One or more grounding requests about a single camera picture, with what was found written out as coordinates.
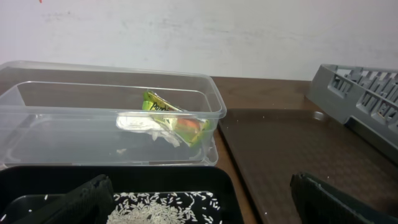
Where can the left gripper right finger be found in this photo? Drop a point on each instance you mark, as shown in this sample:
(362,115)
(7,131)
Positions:
(318,202)

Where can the grey dishwasher rack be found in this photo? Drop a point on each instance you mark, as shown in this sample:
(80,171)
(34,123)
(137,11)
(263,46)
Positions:
(361,98)

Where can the crumpled white tissue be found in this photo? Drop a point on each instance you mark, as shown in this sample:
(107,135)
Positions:
(147,125)

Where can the green yellow snack wrapper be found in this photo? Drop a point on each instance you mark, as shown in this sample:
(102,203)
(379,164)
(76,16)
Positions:
(189,130)

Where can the pile of rice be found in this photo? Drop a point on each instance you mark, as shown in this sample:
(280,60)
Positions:
(166,208)

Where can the black waste tray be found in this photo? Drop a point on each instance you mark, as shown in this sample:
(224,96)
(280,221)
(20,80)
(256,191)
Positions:
(208,190)

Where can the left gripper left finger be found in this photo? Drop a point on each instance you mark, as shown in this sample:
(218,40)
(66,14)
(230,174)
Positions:
(91,202)

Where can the brown serving tray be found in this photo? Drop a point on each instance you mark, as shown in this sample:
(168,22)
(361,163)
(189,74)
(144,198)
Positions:
(270,146)

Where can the clear plastic bin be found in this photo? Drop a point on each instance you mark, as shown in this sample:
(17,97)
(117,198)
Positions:
(62,114)

